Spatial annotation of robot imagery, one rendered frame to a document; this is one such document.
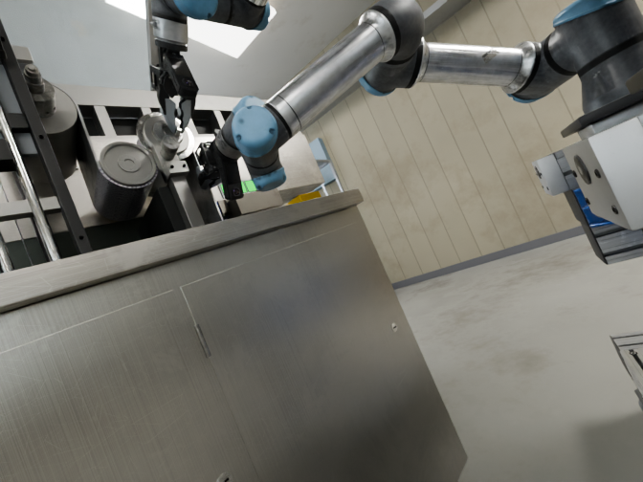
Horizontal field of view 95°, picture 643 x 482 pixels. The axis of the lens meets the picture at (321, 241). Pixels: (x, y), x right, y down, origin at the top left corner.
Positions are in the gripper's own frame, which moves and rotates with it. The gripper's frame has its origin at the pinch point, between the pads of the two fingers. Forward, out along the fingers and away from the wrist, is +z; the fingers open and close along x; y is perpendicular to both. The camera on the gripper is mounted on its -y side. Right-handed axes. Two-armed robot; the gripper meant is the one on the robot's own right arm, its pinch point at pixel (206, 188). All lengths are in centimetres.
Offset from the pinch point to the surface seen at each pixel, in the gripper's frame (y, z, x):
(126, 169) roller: 6.9, -2.8, 19.1
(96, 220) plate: 6.8, 30.1, 23.9
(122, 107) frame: 49, 31, 3
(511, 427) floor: -109, -30, -51
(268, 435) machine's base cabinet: -56, -29, 22
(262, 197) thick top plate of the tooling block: -8.2, -6.4, -13.0
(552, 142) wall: -22, -42, -305
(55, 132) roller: 17.9, -1.9, 29.6
